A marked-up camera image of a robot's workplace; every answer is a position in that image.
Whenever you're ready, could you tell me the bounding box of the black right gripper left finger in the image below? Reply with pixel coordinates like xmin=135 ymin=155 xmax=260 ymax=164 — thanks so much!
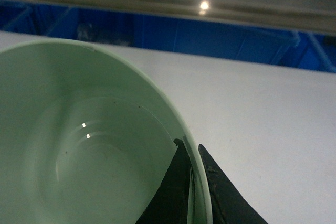
xmin=137 ymin=139 xmax=190 ymax=223

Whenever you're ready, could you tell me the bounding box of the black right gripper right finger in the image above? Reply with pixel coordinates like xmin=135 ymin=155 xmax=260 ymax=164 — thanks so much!
xmin=198 ymin=144 xmax=267 ymax=224

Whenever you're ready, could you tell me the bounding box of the light green plastic bowl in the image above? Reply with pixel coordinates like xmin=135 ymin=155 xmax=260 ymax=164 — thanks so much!
xmin=1 ymin=39 xmax=212 ymax=223

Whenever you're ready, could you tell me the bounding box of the blue bin lower right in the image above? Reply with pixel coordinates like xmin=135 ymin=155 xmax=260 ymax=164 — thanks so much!
xmin=133 ymin=15 xmax=300 ymax=65

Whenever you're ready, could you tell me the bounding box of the blue bin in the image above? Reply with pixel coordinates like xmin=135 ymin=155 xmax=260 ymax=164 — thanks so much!
xmin=133 ymin=15 xmax=300 ymax=65
xmin=1 ymin=0 xmax=79 ymax=39

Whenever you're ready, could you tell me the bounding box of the blue bin lower left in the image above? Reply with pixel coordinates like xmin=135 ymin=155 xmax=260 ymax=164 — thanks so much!
xmin=1 ymin=0 xmax=79 ymax=39

